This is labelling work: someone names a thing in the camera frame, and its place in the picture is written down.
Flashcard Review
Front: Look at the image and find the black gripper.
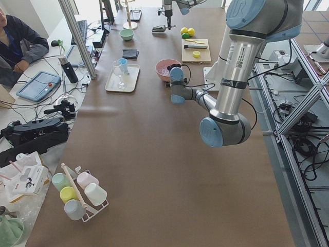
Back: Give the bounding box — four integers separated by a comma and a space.
164, 9, 173, 28

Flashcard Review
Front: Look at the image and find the metal ice scoop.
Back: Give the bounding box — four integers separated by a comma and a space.
152, 25, 167, 33

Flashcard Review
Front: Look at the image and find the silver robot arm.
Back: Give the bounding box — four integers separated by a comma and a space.
170, 1, 303, 147
157, 0, 207, 29

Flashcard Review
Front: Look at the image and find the clear ice cube pile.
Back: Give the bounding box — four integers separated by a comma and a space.
157, 66, 170, 77

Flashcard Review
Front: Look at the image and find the blue plastic cup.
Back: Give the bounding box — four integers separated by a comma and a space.
118, 58, 128, 73

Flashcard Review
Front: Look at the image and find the pink cup on rack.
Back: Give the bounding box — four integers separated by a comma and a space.
77, 172, 99, 189

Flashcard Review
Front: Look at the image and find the white cup on rack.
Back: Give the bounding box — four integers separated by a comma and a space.
84, 183, 107, 206

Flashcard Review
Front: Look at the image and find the green cup on rack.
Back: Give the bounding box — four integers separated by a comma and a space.
51, 172, 71, 192

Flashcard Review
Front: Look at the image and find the yellow cup on rack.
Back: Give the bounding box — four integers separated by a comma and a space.
60, 186, 78, 203

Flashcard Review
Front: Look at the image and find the white cup rack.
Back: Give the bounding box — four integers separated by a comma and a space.
61, 163, 109, 223

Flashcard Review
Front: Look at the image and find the grey-blue cup on rack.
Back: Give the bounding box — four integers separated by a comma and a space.
64, 199, 85, 221

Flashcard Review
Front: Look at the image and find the green lime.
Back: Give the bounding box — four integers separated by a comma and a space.
181, 33, 190, 39

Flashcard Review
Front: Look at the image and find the yellow plastic knife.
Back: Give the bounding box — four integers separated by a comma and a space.
185, 39, 204, 44

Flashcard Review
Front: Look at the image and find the small black tray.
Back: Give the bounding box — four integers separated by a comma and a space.
130, 10, 142, 22

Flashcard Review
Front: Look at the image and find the wooden paper towel stand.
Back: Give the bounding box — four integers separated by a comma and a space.
123, 0, 138, 30

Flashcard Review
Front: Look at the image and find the wooden cutting board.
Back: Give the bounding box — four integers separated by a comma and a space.
181, 39, 211, 63

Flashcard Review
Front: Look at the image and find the yellow lemon half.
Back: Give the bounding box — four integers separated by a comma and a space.
193, 51, 200, 58

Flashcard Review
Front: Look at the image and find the pink bowl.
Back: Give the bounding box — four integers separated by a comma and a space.
155, 59, 181, 82

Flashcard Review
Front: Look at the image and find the dark grey folded cloth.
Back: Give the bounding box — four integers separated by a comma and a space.
122, 49, 139, 60

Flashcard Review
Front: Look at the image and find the clear wine glass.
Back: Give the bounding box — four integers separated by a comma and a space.
112, 60, 126, 89

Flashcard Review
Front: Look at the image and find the cream serving tray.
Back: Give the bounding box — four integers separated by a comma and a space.
105, 64, 140, 93

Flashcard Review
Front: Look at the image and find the black keyboard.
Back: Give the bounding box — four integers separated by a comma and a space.
77, 20, 88, 43

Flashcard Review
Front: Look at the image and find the black water bottle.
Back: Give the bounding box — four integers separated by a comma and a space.
58, 55, 78, 83

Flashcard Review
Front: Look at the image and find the black computer mouse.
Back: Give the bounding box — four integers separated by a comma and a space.
51, 40, 59, 47

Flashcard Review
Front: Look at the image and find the blue teach pendant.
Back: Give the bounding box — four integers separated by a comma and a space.
16, 71, 61, 102

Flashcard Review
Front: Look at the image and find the seated person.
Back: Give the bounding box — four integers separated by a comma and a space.
1, 10, 49, 88

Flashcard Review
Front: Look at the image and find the black equipment case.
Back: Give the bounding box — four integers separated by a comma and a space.
1, 118, 68, 168

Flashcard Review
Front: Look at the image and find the white product box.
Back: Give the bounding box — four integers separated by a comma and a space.
13, 165, 49, 195

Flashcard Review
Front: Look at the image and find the large pale green bowl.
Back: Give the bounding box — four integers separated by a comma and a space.
1, 216, 24, 246

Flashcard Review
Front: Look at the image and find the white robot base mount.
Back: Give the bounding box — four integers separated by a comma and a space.
203, 58, 243, 92

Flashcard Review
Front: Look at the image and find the aluminium frame post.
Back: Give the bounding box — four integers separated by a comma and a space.
58, 0, 97, 80

